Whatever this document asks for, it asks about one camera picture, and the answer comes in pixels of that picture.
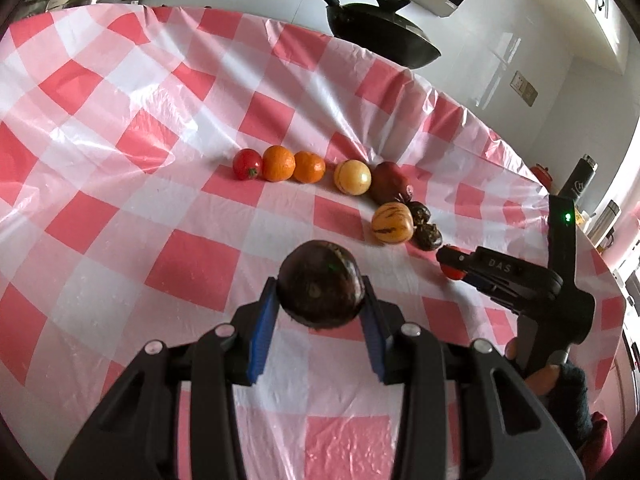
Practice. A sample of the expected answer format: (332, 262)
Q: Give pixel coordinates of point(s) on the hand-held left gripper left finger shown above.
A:
(262, 335)

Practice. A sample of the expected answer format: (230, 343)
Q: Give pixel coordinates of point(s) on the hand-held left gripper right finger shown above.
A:
(375, 335)

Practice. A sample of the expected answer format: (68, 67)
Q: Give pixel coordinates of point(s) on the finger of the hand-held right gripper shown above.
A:
(460, 259)
(487, 290)

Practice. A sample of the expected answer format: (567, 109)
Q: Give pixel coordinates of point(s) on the red tomato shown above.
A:
(246, 164)
(452, 272)

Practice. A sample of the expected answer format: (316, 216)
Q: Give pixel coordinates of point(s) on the dark wrinkled passion fruit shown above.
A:
(428, 236)
(420, 212)

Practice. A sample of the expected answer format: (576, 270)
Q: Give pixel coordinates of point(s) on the large dark red apple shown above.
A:
(320, 287)

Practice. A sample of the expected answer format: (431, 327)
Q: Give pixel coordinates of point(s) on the striped yellow pepino melon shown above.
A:
(392, 222)

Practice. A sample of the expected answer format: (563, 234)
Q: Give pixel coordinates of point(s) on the small dark red apple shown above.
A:
(389, 181)

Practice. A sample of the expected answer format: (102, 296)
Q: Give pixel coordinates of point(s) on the plain yellow pepino melon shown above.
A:
(352, 176)

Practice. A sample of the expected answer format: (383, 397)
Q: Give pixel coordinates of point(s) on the large orange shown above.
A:
(278, 163)

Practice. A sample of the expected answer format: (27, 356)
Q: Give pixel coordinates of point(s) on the small orange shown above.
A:
(309, 167)

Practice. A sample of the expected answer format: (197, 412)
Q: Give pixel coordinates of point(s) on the person's right hand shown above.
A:
(542, 380)

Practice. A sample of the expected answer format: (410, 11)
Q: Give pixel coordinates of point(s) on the silver tumbler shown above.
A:
(605, 220)

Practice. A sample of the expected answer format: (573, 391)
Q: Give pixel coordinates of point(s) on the black tumbler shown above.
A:
(579, 182)

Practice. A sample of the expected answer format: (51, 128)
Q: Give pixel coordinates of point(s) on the red pot lid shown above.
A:
(541, 174)

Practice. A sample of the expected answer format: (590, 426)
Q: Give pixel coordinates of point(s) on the person's red clothing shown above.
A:
(600, 445)

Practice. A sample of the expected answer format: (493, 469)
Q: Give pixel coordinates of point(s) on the red white checkered tablecloth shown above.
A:
(150, 200)

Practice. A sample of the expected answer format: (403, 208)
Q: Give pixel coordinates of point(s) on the black frying pan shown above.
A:
(380, 30)

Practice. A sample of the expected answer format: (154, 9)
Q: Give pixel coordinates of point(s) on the wall power outlet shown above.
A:
(524, 88)

